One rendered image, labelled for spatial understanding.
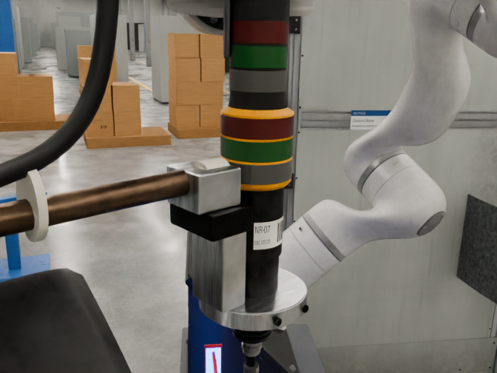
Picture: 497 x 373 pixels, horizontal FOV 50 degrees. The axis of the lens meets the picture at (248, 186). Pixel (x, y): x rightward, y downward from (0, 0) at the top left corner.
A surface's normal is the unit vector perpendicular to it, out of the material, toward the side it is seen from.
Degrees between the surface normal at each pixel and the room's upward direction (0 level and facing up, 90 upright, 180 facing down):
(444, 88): 97
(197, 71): 90
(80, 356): 37
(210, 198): 90
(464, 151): 90
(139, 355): 0
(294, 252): 64
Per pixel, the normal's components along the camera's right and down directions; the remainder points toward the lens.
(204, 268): -0.73, 0.18
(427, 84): -0.60, 0.38
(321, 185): 0.14, 0.28
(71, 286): 0.55, -0.73
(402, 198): -0.41, -0.34
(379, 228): -0.23, 0.75
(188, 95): 0.37, 0.26
